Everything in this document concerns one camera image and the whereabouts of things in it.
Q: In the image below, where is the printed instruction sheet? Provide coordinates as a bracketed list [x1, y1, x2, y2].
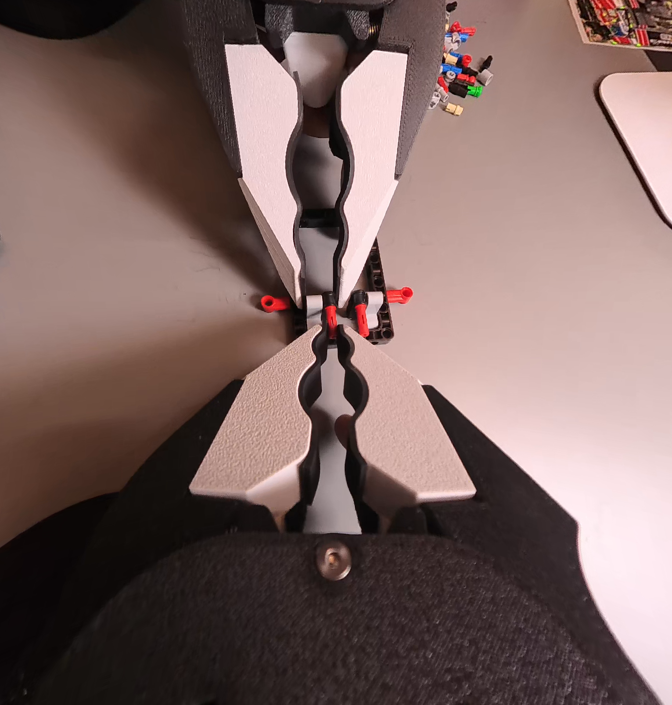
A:
[567, 0, 672, 53]

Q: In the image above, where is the black textured pad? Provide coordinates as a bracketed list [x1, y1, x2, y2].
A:
[0, 0, 188, 40]

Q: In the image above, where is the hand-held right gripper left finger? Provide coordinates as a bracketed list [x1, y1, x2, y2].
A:
[188, 324, 330, 532]

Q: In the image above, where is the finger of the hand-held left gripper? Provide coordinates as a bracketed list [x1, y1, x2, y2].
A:
[224, 44, 306, 309]
[333, 50, 409, 303]

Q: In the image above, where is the pile of small lego pieces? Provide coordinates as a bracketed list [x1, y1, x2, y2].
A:
[430, 22, 496, 118]

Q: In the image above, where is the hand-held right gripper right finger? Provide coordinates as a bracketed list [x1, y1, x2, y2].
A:
[336, 325, 476, 532]

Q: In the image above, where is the black lego frame assembly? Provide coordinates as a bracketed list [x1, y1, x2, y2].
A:
[260, 208, 414, 347]

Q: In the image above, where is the white tablet stand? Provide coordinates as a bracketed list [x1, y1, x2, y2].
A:
[599, 72, 672, 239]

